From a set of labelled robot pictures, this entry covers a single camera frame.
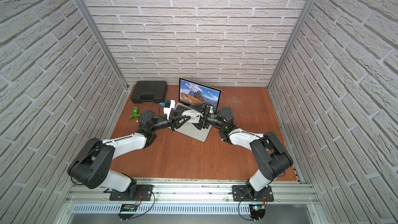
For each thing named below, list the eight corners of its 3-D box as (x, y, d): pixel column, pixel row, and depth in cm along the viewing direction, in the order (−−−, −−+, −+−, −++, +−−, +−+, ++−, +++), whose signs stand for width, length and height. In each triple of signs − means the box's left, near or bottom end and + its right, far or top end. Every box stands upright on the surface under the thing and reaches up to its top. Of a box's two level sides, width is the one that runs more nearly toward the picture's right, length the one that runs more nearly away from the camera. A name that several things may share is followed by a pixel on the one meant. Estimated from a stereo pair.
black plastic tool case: (132, 103, 110) (129, 99, 106) (139, 84, 122) (137, 80, 119) (165, 103, 110) (164, 99, 107) (169, 84, 123) (168, 80, 119)
